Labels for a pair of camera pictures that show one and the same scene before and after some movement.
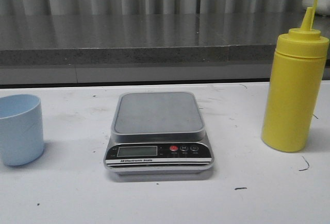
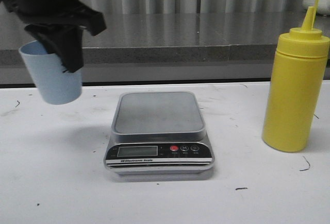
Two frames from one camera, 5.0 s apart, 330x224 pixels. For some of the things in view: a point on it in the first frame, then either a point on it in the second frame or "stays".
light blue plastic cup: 21,138 -> 54,86
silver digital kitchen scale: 158,132 stays
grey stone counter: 144,48 stays
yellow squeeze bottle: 295,86 stays
